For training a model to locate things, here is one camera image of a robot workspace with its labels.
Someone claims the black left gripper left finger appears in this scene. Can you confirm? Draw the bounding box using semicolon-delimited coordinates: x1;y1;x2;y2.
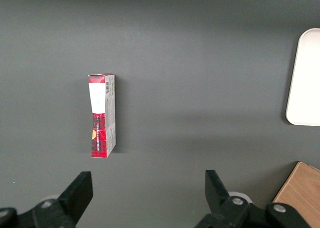
0;171;94;228

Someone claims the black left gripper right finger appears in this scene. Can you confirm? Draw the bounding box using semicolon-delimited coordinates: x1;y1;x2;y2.
193;169;312;228

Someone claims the wooden drawer cabinet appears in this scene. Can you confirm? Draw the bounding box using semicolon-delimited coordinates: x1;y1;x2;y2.
272;161;320;228

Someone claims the red plaid cardboard box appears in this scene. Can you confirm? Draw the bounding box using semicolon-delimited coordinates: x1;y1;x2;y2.
87;73;117;159

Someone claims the cream rectangular tray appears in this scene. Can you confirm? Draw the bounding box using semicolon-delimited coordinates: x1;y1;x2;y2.
285;28;320;126

